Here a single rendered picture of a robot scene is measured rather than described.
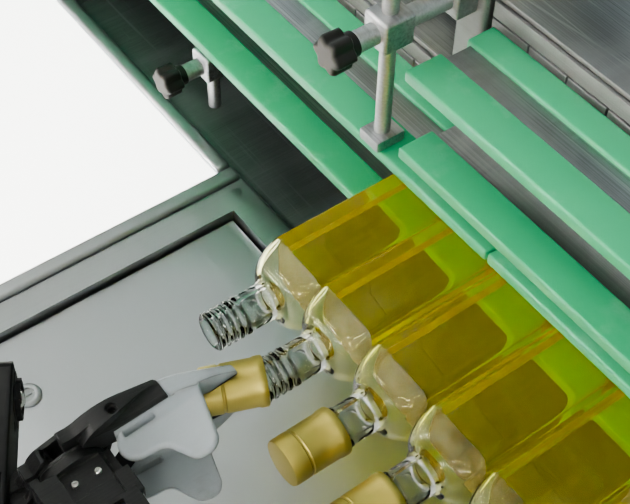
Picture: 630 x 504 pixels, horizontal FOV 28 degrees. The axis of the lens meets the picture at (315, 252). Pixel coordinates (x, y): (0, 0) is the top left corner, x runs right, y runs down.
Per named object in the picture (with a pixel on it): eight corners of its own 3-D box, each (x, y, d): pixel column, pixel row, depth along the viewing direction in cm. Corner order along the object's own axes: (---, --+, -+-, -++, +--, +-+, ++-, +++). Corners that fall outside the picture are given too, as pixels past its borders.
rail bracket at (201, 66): (271, 60, 122) (153, 116, 116) (270, 4, 116) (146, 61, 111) (295, 83, 120) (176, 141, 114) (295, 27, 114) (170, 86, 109)
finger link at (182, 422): (276, 421, 80) (156, 507, 78) (224, 358, 83) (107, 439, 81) (270, 399, 78) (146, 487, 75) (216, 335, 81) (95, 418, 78)
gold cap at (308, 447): (319, 425, 84) (266, 458, 83) (320, 396, 82) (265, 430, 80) (351, 462, 83) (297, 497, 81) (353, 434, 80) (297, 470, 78)
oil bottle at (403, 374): (565, 264, 95) (339, 405, 87) (578, 216, 90) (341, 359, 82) (618, 313, 92) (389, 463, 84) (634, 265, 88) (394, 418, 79)
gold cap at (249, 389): (260, 372, 87) (197, 384, 86) (258, 344, 84) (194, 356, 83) (271, 416, 85) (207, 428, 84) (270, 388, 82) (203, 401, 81)
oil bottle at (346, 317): (513, 217, 98) (290, 348, 90) (522, 166, 93) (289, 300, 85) (563, 261, 95) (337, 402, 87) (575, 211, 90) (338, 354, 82)
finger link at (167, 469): (270, 477, 86) (154, 539, 81) (221, 416, 88) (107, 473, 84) (276, 450, 83) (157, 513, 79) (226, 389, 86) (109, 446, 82)
